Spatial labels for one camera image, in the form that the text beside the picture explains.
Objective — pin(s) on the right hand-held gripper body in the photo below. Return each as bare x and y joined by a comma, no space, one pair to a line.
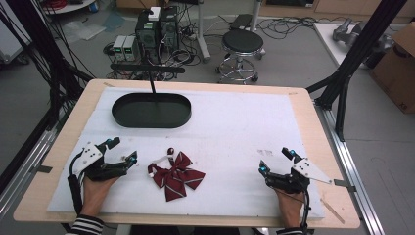
308,169

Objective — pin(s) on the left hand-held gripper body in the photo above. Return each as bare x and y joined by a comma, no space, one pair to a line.
93,155

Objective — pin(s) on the dark red striped bow tie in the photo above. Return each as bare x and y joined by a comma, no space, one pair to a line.
177,178

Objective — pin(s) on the black oval tray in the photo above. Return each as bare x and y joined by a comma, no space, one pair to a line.
151,111

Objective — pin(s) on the person's left hand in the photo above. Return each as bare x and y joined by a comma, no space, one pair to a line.
95,196

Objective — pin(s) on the person's right hand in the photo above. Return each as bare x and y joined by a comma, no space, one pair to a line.
292,207

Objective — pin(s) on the black tape piece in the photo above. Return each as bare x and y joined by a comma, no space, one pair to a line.
44,169
344,184

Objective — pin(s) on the thin wooden stick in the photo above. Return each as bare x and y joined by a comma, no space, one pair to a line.
332,210

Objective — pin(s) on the white foam mat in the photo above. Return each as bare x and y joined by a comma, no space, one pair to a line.
228,130

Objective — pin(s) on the person's right striped sleeve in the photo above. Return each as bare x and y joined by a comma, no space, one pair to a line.
289,231

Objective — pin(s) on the person's striped sleeve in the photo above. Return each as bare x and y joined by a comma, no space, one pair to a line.
289,231
85,225

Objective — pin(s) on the person's left striped sleeve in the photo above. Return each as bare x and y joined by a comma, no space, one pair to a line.
85,225

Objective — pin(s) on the black T-shaped stand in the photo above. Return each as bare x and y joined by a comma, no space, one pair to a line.
147,69

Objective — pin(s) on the person's dark legs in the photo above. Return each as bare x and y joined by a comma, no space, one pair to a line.
182,230

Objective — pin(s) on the grey power supply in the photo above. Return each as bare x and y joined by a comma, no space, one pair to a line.
130,48
119,47

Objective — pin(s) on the black computer tower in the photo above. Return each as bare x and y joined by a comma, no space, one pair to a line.
169,29
147,34

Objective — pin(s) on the clear plastic sheet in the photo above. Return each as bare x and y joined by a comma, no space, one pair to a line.
83,30

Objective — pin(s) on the black round stool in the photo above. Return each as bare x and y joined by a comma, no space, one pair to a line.
243,42

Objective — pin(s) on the white board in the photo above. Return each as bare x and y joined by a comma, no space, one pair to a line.
329,39

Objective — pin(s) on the cardboard box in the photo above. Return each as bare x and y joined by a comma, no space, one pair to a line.
396,71

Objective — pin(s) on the white box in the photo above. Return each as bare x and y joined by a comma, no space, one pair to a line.
154,13

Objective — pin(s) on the black flat case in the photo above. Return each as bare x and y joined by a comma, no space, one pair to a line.
240,21

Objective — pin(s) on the white table leg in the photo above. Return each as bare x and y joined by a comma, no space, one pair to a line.
255,14
203,32

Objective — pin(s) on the grey cart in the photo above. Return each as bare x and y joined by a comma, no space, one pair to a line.
13,36

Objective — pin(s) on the white round table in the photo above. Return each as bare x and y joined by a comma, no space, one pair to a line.
70,6

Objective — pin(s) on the aluminium rail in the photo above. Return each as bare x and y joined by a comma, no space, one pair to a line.
352,169
29,163

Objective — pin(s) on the black metal frame strut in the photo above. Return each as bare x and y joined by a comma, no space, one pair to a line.
355,55

